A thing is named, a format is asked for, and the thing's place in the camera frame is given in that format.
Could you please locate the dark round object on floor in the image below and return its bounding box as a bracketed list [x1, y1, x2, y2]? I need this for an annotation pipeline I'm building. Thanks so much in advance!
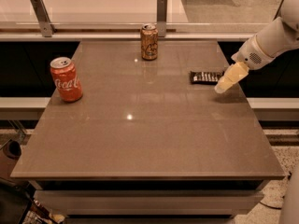
[2, 140, 21, 160]

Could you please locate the middle metal railing bracket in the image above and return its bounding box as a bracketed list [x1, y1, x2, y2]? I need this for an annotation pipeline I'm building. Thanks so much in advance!
[156, 0, 168, 37]

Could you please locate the red coca-cola can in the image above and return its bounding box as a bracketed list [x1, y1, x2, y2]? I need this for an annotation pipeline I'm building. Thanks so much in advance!
[50, 57, 83, 102]

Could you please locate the gold patterned soda can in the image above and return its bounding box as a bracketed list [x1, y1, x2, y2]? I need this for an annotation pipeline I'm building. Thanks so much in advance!
[140, 23, 158, 61]

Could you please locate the left metal railing bracket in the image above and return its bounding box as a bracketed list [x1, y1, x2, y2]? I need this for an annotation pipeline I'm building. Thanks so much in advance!
[30, 0, 55, 37]

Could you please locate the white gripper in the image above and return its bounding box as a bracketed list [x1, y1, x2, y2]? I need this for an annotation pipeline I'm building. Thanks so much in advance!
[214, 35, 274, 93]

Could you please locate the metal railing bracket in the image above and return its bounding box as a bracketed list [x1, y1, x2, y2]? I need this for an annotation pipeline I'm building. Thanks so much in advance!
[156, 0, 168, 37]
[30, 0, 55, 37]

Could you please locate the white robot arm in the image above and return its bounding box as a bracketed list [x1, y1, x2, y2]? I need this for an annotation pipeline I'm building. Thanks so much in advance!
[214, 0, 299, 93]

